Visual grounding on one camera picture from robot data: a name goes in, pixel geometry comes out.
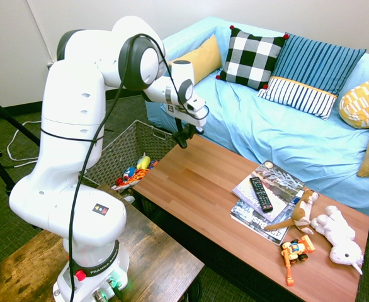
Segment reddish wooden coffee table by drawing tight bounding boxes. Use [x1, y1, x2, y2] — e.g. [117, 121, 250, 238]
[132, 133, 369, 302]

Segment black white checked pillow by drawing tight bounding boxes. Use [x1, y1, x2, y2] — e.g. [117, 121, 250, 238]
[215, 25, 290, 91]

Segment white floor cable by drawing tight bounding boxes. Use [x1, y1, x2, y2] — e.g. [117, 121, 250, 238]
[0, 120, 43, 176]

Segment orange toy excavator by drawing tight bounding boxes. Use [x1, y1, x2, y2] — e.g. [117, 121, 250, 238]
[280, 235, 316, 287]

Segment business magazine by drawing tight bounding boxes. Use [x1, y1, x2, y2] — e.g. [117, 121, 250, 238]
[229, 198, 291, 247]

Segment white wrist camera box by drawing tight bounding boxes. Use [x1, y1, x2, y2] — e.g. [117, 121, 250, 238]
[184, 97, 208, 113]

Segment black TV remote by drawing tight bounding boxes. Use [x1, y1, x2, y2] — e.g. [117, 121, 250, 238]
[249, 176, 274, 213]

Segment brown kangaroo plush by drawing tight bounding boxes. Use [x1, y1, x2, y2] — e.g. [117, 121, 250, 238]
[263, 188, 321, 236]

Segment blue red plush toy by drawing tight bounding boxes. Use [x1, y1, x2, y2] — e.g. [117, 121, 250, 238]
[122, 166, 137, 181]

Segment yellow plush toy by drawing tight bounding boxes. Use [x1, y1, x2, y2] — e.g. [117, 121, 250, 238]
[136, 152, 151, 171]

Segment blue striped pillow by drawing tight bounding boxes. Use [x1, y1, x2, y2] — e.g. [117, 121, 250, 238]
[256, 32, 367, 121]

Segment white wall cable conduit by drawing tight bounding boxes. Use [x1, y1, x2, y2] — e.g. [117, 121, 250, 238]
[28, 0, 55, 69]

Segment yellow white patterned pillow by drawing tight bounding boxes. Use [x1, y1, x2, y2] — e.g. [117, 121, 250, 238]
[338, 73, 369, 130]

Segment dark rustic wooden table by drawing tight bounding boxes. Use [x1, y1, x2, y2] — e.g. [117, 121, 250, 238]
[0, 183, 205, 302]

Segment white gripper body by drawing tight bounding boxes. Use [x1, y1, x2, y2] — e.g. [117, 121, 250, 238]
[160, 103, 210, 128]

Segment magazine with snowy cover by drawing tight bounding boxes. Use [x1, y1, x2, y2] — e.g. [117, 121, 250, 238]
[232, 160, 305, 223]

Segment white unicorn plush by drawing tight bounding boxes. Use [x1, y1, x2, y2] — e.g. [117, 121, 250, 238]
[310, 204, 365, 276]

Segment colourful toys in basket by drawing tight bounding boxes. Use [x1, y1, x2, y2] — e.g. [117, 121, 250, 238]
[111, 159, 159, 193]

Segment plain mustard yellow pillow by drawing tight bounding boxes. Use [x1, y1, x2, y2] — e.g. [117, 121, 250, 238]
[168, 34, 224, 86]

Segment light blue covered sofa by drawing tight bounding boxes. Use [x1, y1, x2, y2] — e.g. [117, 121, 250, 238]
[144, 16, 369, 240]

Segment grey woven basket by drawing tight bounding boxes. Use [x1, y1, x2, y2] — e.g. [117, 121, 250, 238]
[82, 119, 179, 205]

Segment black gamepad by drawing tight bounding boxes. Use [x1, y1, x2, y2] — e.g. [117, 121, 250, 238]
[172, 124, 198, 149]

